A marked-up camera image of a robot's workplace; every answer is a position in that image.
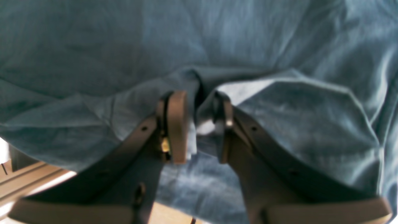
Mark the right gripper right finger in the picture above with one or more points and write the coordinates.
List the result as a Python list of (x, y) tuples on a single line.
[(279, 189)]

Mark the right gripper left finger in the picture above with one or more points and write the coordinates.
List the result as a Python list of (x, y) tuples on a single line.
[(121, 187)]

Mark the dark navy t-shirt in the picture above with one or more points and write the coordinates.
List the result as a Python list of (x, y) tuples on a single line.
[(77, 76)]

